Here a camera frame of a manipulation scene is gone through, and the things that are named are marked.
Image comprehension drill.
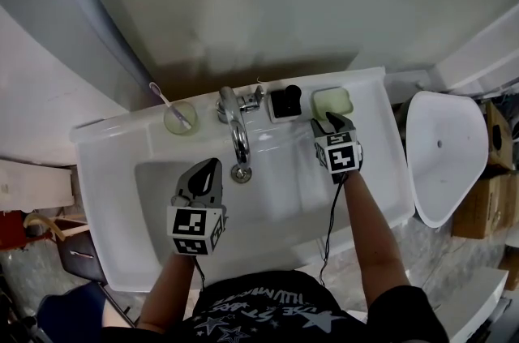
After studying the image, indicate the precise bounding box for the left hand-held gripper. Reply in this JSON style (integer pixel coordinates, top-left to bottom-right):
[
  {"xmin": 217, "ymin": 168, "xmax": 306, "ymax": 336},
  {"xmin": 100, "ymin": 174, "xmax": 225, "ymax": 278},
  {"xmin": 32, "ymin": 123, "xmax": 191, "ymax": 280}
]
[{"xmin": 166, "ymin": 157, "xmax": 229, "ymax": 257}]

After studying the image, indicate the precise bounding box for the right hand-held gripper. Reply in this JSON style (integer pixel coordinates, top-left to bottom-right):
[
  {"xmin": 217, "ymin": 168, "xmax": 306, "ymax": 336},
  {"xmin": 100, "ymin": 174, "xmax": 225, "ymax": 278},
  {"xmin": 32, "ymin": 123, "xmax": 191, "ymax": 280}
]
[{"xmin": 310, "ymin": 111, "xmax": 363, "ymax": 186}]

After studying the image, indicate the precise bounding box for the person's left forearm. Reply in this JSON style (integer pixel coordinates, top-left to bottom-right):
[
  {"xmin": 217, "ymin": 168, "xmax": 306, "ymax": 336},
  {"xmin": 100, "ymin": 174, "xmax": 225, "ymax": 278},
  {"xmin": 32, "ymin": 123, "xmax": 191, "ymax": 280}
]
[{"xmin": 136, "ymin": 251, "xmax": 196, "ymax": 334}]

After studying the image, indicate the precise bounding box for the person's right forearm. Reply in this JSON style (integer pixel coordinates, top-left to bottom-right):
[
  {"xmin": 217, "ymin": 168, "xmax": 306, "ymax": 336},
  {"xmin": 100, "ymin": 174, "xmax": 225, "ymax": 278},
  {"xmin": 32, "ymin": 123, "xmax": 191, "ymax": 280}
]
[{"xmin": 342, "ymin": 169, "xmax": 411, "ymax": 314}]

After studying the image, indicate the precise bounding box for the pale green soap bar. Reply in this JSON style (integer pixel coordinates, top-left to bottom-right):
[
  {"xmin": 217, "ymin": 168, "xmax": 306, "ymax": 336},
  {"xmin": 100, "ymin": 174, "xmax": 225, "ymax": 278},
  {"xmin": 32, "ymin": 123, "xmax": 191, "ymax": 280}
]
[{"xmin": 315, "ymin": 91, "xmax": 350, "ymax": 114}]

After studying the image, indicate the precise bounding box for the white soap dish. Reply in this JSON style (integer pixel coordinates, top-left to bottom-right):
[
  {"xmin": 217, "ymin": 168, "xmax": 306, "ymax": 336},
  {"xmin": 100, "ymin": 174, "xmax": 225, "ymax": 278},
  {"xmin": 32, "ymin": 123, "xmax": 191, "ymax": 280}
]
[{"xmin": 310, "ymin": 86, "xmax": 354, "ymax": 121}]

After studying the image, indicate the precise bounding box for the chrome sink drain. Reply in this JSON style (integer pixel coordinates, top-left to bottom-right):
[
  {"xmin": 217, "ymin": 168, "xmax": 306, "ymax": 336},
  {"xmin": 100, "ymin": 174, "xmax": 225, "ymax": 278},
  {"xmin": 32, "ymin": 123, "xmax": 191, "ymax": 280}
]
[{"xmin": 230, "ymin": 164, "xmax": 254, "ymax": 184}]

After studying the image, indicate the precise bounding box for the black dispenser in white holder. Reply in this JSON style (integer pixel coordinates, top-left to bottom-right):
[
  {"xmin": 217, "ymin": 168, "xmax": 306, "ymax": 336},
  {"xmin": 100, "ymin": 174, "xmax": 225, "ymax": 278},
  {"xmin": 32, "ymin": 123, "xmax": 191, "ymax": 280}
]
[{"xmin": 266, "ymin": 84, "xmax": 304, "ymax": 125}]

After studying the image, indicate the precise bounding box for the chrome faucet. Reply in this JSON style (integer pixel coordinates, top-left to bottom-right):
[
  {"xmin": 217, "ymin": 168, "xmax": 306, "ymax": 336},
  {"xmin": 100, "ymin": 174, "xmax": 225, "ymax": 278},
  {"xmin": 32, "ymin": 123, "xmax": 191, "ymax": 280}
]
[{"xmin": 214, "ymin": 84, "xmax": 265, "ymax": 167}]

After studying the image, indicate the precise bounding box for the clear green cup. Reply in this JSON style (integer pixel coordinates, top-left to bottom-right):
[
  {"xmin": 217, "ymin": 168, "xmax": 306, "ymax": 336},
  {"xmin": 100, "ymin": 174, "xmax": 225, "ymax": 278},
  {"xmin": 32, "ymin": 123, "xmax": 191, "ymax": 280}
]
[{"xmin": 162, "ymin": 99, "xmax": 200, "ymax": 136}]

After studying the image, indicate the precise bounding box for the purple toothbrush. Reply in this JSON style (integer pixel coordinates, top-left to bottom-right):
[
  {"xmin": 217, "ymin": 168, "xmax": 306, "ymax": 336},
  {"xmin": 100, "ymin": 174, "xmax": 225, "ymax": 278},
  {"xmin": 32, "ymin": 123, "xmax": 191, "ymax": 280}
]
[{"xmin": 148, "ymin": 81, "xmax": 192, "ymax": 130}]

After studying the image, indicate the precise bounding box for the white rectangular washbasin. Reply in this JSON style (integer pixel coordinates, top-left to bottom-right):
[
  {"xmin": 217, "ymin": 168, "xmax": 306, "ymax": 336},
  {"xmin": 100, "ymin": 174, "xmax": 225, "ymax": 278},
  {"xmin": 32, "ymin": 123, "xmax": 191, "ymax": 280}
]
[{"xmin": 67, "ymin": 66, "xmax": 416, "ymax": 294}]

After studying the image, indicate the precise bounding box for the dark folding chair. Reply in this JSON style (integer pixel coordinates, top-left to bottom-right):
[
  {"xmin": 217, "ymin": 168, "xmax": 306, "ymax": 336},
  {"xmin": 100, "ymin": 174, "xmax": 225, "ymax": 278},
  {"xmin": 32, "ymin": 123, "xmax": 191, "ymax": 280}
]
[{"xmin": 55, "ymin": 230, "xmax": 135, "ymax": 329}]

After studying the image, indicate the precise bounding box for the black printed shirt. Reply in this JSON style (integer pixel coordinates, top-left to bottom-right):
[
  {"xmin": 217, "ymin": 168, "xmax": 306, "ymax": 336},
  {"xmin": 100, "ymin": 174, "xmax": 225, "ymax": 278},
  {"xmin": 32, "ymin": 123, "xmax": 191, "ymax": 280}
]
[{"xmin": 100, "ymin": 270, "xmax": 449, "ymax": 343}]

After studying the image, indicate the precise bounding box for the small cardboard box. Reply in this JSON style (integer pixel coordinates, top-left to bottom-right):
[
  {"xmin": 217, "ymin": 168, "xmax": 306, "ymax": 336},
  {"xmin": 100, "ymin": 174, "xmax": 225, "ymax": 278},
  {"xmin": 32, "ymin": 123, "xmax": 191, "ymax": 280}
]
[{"xmin": 483, "ymin": 101, "xmax": 515, "ymax": 173}]

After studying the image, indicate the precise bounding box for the white board stack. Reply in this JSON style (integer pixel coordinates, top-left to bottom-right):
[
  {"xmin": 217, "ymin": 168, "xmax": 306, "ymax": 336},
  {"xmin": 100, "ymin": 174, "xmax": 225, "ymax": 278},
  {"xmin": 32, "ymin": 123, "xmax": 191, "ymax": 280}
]
[{"xmin": 435, "ymin": 3, "xmax": 519, "ymax": 92}]

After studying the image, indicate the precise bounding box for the white stone slab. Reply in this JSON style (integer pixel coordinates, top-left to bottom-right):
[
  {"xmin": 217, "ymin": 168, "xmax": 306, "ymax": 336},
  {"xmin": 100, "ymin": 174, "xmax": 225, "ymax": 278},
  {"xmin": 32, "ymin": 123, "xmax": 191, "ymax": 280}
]
[{"xmin": 0, "ymin": 157, "xmax": 77, "ymax": 214}]

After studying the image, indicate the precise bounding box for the large cardboard box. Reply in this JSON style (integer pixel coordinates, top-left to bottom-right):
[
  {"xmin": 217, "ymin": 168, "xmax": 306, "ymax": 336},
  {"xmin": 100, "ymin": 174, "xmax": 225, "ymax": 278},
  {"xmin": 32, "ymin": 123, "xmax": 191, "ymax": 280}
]
[{"xmin": 451, "ymin": 169, "xmax": 519, "ymax": 241}]

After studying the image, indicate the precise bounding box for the grey-blue door panel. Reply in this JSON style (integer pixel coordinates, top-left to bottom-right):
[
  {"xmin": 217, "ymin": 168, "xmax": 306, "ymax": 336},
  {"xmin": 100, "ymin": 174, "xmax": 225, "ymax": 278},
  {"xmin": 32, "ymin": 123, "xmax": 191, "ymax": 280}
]
[{"xmin": 0, "ymin": 0, "xmax": 156, "ymax": 112}]

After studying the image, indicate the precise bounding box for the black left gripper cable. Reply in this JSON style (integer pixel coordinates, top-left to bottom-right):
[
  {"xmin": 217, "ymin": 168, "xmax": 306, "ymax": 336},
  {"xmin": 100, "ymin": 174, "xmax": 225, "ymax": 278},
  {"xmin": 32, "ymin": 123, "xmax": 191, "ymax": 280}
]
[{"xmin": 193, "ymin": 255, "xmax": 208, "ymax": 289}]

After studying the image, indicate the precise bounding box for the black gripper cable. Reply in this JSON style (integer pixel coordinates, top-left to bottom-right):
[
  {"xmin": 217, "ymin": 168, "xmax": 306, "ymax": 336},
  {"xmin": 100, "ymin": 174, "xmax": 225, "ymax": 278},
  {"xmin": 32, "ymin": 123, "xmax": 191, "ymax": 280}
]
[
  {"xmin": 318, "ymin": 173, "xmax": 350, "ymax": 288},
  {"xmin": 193, "ymin": 255, "xmax": 208, "ymax": 289}
]

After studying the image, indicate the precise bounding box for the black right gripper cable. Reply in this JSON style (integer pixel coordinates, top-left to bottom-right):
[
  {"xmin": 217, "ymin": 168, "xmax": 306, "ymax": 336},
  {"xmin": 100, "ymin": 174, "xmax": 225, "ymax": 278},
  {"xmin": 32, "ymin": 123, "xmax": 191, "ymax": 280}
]
[{"xmin": 318, "ymin": 173, "xmax": 350, "ymax": 288}]

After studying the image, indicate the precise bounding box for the beige hose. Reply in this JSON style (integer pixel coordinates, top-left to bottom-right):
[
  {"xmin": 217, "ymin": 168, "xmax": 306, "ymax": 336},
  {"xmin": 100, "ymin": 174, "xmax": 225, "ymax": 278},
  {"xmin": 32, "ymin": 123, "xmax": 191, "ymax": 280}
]
[{"xmin": 22, "ymin": 212, "xmax": 66, "ymax": 243}]

